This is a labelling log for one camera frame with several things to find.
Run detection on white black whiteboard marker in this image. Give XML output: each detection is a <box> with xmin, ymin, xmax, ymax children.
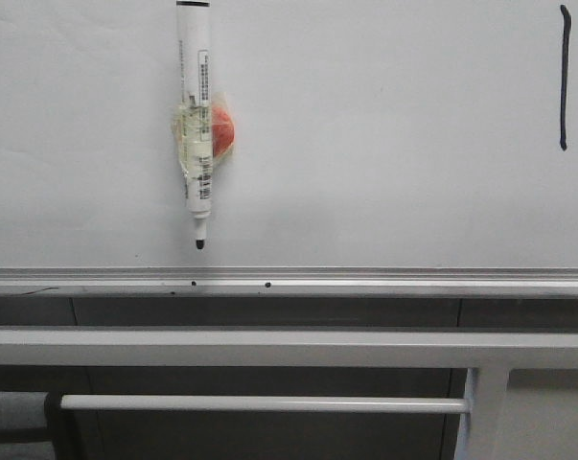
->
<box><xmin>175</xmin><ymin>1</ymin><xmax>213</xmax><ymax>250</ymax></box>

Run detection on white whiteboard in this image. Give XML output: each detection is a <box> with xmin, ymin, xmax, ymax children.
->
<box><xmin>0</xmin><ymin>1</ymin><xmax>578</xmax><ymax>297</ymax></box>

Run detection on orange round magnet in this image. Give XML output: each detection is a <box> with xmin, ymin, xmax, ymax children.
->
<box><xmin>212</xmin><ymin>92</ymin><xmax>235</xmax><ymax>164</ymax></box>

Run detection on white round stand rod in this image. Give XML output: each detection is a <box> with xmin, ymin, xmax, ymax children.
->
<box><xmin>60</xmin><ymin>395</ymin><xmax>471</xmax><ymax>414</ymax></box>

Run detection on white stand frame crossbar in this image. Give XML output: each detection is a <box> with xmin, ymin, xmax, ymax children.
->
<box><xmin>0</xmin><ymin>327</ymin><xmax>578</xmax><ymax>459</ymax></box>

